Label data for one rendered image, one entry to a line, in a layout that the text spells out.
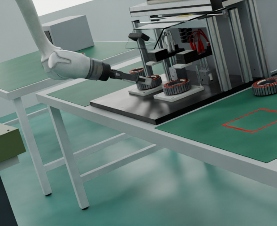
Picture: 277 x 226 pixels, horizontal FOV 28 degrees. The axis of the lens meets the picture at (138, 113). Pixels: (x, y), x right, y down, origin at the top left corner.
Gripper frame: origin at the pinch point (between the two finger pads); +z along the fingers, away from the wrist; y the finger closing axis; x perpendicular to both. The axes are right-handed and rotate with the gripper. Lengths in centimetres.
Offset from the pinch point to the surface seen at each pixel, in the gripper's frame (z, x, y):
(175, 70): 13.2, 7.3, 3.5
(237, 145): -11, -15, 90
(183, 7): -2.1, 30.2, 26.4
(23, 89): -14, -18, -133
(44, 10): 76, 70, -448
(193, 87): 9.1, 0.9, 27.6
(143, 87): 0.0, -2.7, 2.9
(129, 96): -3.4, -7.7, -1.9
